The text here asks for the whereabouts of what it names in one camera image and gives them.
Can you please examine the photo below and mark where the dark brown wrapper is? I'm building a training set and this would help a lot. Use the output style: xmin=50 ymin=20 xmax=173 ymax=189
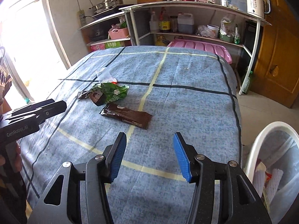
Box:
xmin=100 ymin=103 xmax=152 ymax=130

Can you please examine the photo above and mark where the brown coffee sachet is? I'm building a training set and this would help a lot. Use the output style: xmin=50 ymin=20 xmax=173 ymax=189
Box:
xmin=76 ymin=91 xmax=105 ymax=106

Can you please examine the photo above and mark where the white trash bin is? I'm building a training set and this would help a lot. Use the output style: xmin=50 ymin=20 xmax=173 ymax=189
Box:
xmin=242 ymin=121 xmax=298 ymax=223

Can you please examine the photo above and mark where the person left hand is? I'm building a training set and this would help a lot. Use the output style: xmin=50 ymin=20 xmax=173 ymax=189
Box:
xmin=1 ymin=142 xmax=22 ymax=172

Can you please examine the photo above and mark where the green crumpled snack wrapper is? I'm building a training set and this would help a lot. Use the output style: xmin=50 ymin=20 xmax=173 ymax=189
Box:
xmin=89 ymin=83 xmax=129 ymax=105

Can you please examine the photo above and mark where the clear plastic jelly cup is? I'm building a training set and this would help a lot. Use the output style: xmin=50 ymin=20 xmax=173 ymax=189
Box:
xmin=96 ymin=67 xmax=118 ymax=83

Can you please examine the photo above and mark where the blue checked tablecloth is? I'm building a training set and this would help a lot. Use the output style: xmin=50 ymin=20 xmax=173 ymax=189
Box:
xmin=20 ymin=46 xmax=241 ymax=223

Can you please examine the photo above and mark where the green glass bottle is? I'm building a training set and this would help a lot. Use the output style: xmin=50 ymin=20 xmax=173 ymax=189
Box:
xmin=242 ymin=71 xmax=253 ymax=95

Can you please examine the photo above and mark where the white power strip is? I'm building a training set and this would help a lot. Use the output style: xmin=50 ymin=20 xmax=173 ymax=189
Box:
xmin=77 ymin=10 xmax=87 ymax=27

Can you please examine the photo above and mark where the pink woven basket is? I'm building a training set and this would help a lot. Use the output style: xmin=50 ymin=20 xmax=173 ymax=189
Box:
xmin=108 ymin=27 xmax=129 ymax=39

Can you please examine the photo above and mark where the wooden cabinet door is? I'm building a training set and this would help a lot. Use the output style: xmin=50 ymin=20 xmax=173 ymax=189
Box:
xmin=251 ymin=0 xmax=298 ymax=108

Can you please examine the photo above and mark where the steel cooking pot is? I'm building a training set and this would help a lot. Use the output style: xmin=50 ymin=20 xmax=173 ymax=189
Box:
xmin=89 ymin=0 xmax=124 ymax=14

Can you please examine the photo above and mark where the pink plastic storage lid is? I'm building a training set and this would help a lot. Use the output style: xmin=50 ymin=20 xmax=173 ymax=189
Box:
xmin=168 ymin=39 xmax=233 ymax=64

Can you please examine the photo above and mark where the dark sauce bottle yellow label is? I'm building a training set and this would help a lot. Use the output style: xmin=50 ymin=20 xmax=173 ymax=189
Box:
xmin=159 ymin=7 xmax=171 ymax=32

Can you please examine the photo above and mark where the white plastic jug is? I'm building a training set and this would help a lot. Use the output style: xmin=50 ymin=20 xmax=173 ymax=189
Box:
xmin=177 ymin=13 xmax=195 ymax=34

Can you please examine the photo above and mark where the white metal shelf rack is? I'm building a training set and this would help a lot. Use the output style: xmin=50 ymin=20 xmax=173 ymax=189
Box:
xmin=80 ymin=1 xmax=267 ymax=80

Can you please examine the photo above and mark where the white electric kettle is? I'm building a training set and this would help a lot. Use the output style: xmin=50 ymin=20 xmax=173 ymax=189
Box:
xmin=247 ymin=0 xmax=272 ymax=19

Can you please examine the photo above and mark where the clear storage box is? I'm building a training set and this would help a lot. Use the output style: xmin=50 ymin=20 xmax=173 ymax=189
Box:
xmin=220 ymin=0 xmax=247 ymax=13

